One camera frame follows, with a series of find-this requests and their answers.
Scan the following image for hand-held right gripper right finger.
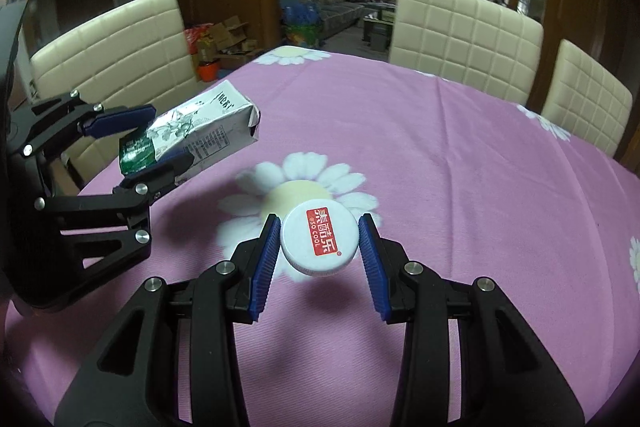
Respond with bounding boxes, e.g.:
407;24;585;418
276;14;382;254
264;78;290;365
357;213;586;427

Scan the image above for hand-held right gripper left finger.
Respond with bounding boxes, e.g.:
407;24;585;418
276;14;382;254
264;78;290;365
54;213;282;427

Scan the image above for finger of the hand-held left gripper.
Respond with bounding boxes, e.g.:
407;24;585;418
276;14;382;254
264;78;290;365
32;152;193;260
22;89;156;158

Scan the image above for white bottle cap red label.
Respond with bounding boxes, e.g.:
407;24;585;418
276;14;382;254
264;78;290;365
279;197;361;278

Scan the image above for white and green milk carton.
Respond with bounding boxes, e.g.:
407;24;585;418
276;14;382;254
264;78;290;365
118;79;262;185

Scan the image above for cream quilted dining chair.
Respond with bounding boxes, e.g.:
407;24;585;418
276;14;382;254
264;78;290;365
541;39;633;158
389;0;544;105
30;0;201;185

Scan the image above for orange bucket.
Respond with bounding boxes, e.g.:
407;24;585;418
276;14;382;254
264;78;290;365
197;59;221;82

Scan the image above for red snack bag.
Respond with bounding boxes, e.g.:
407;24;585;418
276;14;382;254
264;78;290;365
185;24;213;52

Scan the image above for pink daisy print tablecloth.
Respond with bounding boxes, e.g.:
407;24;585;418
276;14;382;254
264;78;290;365
0;47;640;427

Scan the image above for open cardboard boxes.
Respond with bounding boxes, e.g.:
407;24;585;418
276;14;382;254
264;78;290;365
207;17;251;58

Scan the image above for blue colourful bag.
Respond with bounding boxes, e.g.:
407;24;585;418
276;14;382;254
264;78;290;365
282;0;323;48

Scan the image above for grey patterned sofa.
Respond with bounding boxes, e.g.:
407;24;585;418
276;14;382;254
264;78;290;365
277;0;366;40

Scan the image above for dark coffee table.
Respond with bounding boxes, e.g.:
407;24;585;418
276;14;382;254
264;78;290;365
362;4;398;50

